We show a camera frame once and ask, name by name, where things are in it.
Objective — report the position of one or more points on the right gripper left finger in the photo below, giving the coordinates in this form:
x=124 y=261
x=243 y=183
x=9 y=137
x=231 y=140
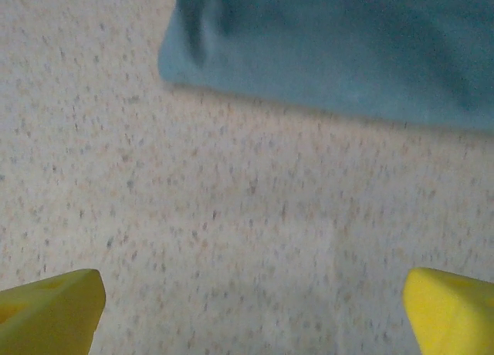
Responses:
x=50 y=316

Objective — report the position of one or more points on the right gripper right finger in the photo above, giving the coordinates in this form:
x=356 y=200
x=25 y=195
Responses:
x=451 y=316

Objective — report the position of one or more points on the grey t-shirt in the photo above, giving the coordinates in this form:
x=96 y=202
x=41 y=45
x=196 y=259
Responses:
x=328 y=54

